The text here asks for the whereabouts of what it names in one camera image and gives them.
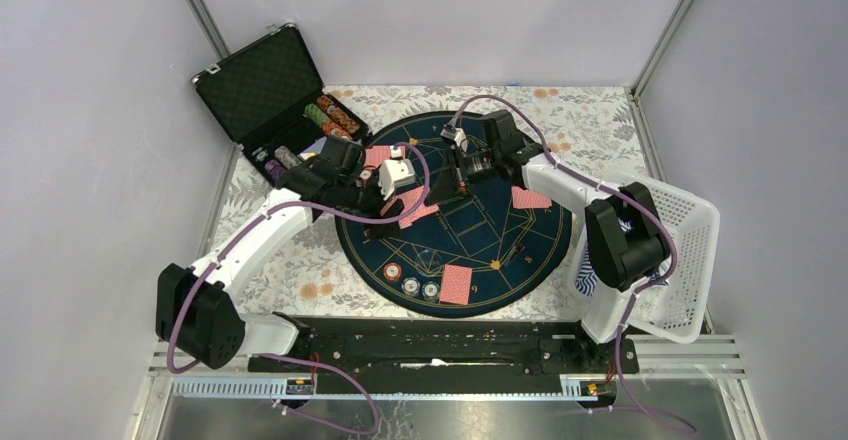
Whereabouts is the clear dealer button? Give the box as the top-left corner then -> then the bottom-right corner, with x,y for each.
412,248 -> 445,278

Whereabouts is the red backed card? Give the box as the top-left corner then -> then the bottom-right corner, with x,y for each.
511,186 -> 553,209
439,264 -> 473,305
364,145 -> 405,169

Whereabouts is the red chip row in case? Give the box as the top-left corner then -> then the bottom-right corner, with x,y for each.
322,120 -> 352,140

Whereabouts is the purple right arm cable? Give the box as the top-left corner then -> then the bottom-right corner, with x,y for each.
450,95 -> 700,440

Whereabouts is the floral patterned tablecloth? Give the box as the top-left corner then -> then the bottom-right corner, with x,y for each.
200,85 -> 647,322

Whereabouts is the black aluminium chip case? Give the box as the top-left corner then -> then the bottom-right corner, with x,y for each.
191,23 -> 373,184

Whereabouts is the blue white striped cloth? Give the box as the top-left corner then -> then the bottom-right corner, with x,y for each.
575,266 -> 598,297

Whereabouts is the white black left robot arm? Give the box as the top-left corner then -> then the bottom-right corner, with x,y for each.
155,137 -> 427,374

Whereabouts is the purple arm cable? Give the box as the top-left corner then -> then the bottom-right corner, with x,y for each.
165,142 -> 432,435
450,95 -> 700,440

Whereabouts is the round dark blue poker mat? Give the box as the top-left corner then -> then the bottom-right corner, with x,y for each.
333,110 -> 574,320

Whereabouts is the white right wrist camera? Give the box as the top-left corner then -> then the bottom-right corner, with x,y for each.
440,122 -> 468,152

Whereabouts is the brown chip row in case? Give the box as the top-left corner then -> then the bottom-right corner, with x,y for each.
316,95 -> 360,134

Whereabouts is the red backed card bottom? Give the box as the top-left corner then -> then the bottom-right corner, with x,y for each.
439,264 -> 473,305

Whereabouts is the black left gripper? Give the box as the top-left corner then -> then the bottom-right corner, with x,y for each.
338,167 -> 404,239

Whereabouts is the blue yellow chip stack bottom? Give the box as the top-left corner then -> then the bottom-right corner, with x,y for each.
420,281 -> 441,302

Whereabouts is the purple chip row in case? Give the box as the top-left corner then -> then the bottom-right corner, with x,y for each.
264,146 -> 303,183

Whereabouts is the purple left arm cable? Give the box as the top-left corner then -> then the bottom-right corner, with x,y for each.
165,142 -> 432,435

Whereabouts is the green chip row in case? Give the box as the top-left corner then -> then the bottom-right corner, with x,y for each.
303,103 -> 331,129

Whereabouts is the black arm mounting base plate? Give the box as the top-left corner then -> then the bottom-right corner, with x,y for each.
291,316 -> 639,394

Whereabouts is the white plastic laundry basket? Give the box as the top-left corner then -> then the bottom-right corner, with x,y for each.
571,168 -> 720,344

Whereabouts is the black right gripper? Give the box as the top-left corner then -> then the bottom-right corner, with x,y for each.
424,145 -> 501,209

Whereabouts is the red chip stack bottom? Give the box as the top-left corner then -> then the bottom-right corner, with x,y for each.
383,262 -> 403,283

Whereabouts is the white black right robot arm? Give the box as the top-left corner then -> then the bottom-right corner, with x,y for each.
428,110 -> 678,372

